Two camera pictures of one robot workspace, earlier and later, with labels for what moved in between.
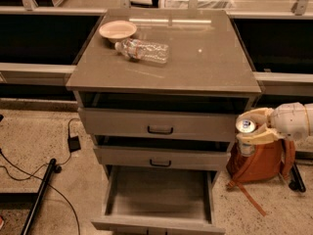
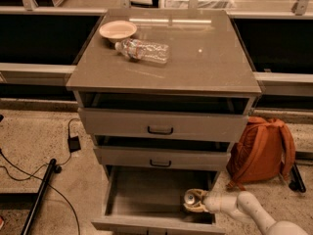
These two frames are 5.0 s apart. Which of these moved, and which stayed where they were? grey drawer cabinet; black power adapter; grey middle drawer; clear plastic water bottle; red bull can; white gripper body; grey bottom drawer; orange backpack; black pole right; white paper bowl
Moved: white gripper body; red bull can
Stayed: clear plastic water bottle; grey bottom drawer; orange backpack; black power adapter; grey middle drawer; grey drawer cabinet; white paper bowl; black pole right
